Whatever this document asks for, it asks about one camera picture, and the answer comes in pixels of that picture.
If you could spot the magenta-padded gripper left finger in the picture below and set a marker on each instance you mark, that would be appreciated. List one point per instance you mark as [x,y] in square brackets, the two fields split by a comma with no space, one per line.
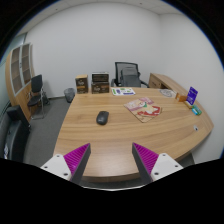
[76,159]

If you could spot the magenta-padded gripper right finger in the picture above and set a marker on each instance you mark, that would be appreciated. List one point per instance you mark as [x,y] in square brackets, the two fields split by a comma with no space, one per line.
[146,160]

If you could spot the black computer mouse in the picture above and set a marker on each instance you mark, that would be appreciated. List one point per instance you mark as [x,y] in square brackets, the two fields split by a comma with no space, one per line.
[102,118]

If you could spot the grey waste bin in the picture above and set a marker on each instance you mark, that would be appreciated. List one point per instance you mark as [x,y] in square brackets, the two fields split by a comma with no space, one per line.
[69,94]

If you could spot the black leather armchair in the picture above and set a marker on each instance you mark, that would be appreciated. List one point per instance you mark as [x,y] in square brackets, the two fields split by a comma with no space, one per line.
[15,133]

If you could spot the round white disc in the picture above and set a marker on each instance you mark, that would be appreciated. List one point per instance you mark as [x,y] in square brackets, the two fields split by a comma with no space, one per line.
[167,93]

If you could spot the green and blue box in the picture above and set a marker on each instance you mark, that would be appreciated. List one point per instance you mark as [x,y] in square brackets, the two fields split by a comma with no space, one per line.
[196,110]

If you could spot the small orange box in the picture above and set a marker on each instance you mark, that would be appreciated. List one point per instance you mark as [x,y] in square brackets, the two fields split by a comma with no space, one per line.
[180,97]

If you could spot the white printed sheet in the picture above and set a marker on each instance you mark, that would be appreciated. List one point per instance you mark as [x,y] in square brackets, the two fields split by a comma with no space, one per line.
[123,91]

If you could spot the upright brown carton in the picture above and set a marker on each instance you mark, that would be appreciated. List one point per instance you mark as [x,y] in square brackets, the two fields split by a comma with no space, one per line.
[82,84]

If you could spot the flat brown carton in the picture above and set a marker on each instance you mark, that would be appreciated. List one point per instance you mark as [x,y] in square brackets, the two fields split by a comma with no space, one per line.
[100,88]

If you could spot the wooden side desk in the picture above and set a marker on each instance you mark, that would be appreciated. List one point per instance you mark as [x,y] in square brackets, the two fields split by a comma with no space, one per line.
[165,81]

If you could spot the black visitor chair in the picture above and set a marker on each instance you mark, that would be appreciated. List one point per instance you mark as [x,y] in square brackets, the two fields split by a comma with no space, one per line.
[36,85]

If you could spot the wooden shelf unit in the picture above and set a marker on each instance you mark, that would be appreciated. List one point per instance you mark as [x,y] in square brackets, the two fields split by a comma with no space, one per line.
[20,96]

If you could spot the grey mesh office chair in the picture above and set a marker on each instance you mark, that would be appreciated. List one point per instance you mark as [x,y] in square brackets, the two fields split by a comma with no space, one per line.
[130,76]

